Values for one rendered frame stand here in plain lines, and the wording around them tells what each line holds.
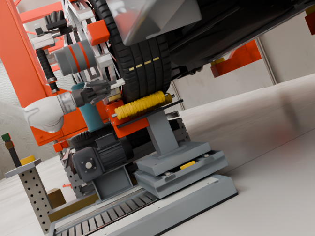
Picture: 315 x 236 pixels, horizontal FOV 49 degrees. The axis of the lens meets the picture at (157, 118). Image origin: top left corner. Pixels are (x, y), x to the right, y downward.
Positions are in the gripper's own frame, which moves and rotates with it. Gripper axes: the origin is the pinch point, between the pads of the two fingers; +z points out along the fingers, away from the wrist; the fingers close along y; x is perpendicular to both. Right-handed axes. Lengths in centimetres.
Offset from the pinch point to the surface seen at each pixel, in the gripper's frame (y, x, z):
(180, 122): -76, 29, 44
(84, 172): -55, 6, -28
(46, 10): -245, 622, 31
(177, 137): -82, 23, 38
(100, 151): -53, 14, -15
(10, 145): -44, 37, -60
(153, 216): -26, -52, -10
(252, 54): -183, 181, 231
